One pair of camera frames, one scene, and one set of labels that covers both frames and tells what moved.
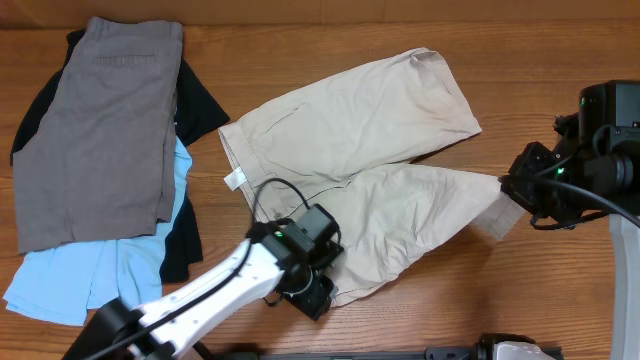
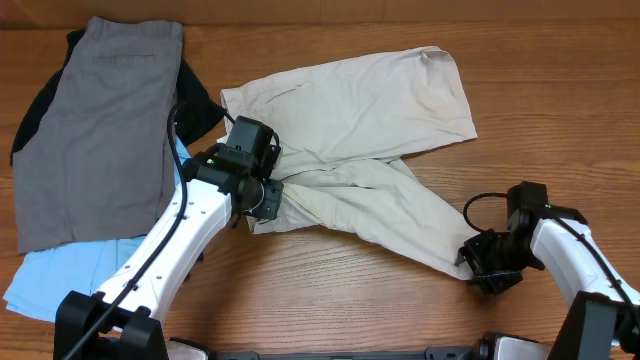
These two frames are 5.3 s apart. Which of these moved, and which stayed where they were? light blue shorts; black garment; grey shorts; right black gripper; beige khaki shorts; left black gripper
Moved: left black gripper; beige khaki shorts; right black gripper
Stayed: black garment; grey shorts; light blue shorts
